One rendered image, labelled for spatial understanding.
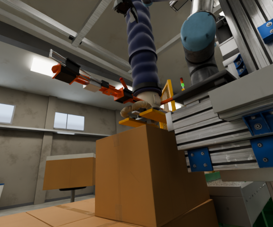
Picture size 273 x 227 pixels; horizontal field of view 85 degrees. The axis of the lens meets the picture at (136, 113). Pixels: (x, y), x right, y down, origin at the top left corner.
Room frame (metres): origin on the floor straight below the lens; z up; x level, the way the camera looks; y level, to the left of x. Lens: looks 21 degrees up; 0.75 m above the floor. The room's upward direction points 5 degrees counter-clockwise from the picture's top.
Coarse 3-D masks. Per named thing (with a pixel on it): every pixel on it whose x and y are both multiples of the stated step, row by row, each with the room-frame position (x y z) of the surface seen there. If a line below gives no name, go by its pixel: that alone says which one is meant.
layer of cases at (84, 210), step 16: (48, 208) 1.26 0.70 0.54; (64, 208) 1.21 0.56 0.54; (80, 208) 1.16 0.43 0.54; (208, 208) 1.02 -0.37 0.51; (0, 224) 0.92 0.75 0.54; (16, 224) 0.89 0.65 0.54; (32, 224) 0.86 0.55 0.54; (48, 224) 0.85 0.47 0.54; (64, 224) 0.83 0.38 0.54; (80, 224) 0.80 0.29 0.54; (96, 224) 0.78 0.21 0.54; (112, 224) 0.76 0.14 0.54; (128, 224) 0.75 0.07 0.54; (176, 224) 0.77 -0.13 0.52; (192, 224) 0.87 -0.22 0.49; (208, 224) 0.99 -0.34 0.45
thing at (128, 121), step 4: (124, 120) 0.94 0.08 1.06; (128, 120) 0.92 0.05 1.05; (132, 120) 0.94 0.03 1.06; (136, 120) 0.97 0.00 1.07; (124, 124) 1.00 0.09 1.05; (128, 124) 1.01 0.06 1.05; (132, 124) 1.01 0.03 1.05; (136, 124) 1.02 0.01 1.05; (140, 124) 1.03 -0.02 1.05; (144, 124) 1.04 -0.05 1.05; (148, 124) 1.07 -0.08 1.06; (152, 124) 1.10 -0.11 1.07
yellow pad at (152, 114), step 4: (144, 112) 0.83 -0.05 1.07; (148, 112) 0.81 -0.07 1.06; (152, 112) 0.81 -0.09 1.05; (156, 112) 0.82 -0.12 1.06; (160, 112) 0.85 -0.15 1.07; (144, 116) 0.87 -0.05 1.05; (148, 116) 0.87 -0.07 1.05; (152, 116) 0.88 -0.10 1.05; (156, 116) 0.89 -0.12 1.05; (160, 116) 0.89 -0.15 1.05; (164, 116) 0.90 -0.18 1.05; (156, 120) 0.97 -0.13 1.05; (160, 120) 0.98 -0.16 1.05; (164, 120) 0.99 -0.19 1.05
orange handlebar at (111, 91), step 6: (54, 66) 0.50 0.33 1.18; (54, 72) 0.53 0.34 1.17; (78, 78) 0.61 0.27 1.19; (84, 78) 0.60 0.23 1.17; (102, 90) 0.72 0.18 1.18; (108, 90) 0.71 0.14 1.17; (114, 90) 0.73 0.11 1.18; (132, 102) 0.91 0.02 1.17; (162, 102) 0.97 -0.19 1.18; (168, 102) 0.96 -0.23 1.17
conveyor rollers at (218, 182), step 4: (212, 180) 2.25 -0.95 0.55; (216, 180) 2.22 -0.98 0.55; (220, 180) 2.18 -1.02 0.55; (208, 184) 1.84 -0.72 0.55; (212, 184) 1.81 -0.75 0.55; (216, 184) 1.78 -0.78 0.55; (220, 184) 1.76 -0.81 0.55; (224, 184) 1.73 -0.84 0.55; (228, 184) 1.70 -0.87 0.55; (232, 184) 1.68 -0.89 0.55; (236, 184) 1.65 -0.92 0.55; (240, 184) 1.63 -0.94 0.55
